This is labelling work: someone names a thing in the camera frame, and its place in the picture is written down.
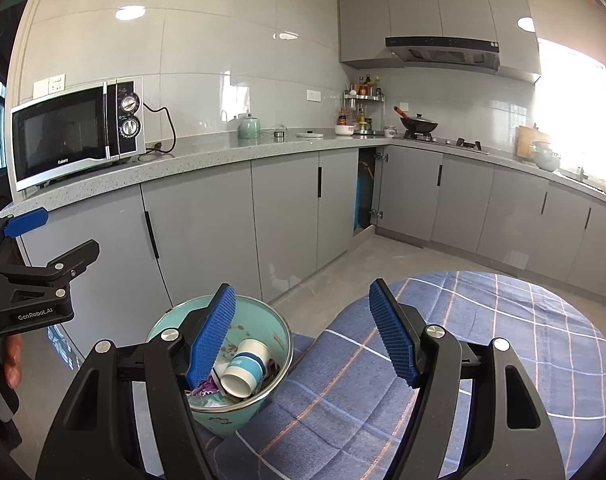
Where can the gas stove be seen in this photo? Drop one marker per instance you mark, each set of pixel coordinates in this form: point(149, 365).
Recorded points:
point(458, 144)

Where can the teal cartoon print bin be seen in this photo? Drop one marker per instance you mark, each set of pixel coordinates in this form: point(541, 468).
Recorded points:
point(263, 320)

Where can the person's left hand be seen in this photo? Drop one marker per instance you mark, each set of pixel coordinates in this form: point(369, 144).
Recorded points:
point(14, 360)

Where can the metal spice rack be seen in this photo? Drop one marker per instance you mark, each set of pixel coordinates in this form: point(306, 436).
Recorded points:
point(365, 95)

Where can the grey base cabinets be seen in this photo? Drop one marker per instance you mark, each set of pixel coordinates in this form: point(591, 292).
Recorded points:
point(283, 210)

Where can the teal kettle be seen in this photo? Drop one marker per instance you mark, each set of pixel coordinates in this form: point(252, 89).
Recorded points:
point(249, 127)

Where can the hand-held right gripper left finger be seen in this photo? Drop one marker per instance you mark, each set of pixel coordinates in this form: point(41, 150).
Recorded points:
point(210, 335)

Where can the blue plaid tablecloth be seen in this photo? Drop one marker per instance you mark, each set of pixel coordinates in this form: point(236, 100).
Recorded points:
point(508, 310)

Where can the grey wall cabinets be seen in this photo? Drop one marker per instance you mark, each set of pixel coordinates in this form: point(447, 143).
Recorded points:
point(433, 5)

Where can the black wok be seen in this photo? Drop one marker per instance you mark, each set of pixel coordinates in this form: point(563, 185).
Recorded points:
point(420, 122)

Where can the small white jar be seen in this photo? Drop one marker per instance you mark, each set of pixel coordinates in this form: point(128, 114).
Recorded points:
point(390, 132)

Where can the white wall socket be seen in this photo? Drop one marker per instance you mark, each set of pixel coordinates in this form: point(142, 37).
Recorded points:
point(50, 86)

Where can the clear red print plastic bag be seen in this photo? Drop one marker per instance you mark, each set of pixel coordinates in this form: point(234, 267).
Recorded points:
point(210, 402)

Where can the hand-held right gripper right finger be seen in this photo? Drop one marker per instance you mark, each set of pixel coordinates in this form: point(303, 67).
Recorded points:
point(393, 335)

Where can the white paper cup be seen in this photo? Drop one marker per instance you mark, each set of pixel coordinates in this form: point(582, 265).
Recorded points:
point(245, 365)

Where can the wooden cutting board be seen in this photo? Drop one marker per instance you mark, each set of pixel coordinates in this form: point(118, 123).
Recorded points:
point(525, 142)

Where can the white bowl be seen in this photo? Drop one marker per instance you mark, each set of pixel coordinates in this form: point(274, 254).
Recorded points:
point(344, 129)

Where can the white wall switch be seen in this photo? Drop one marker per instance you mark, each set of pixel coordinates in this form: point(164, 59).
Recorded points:
point(313, 95)

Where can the small metal tin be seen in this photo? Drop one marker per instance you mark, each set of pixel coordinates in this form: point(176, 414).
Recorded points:
point(279, 135)

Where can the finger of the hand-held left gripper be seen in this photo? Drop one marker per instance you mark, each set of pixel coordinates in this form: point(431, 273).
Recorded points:
point(78, 255)
point(28, 222)

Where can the black range hood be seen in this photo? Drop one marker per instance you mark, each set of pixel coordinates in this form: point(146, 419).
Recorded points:
point(443, 50)

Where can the flat white lid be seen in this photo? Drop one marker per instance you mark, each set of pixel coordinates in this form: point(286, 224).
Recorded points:
point(310, 135)

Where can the silver black microwave oven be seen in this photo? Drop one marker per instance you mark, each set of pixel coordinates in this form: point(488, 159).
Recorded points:
point(58, 135)

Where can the bright window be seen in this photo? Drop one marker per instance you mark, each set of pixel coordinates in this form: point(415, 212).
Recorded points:
point(573, 110)

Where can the spice rack with bottles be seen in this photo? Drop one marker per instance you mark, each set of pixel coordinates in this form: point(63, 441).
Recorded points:
point(363, 87)

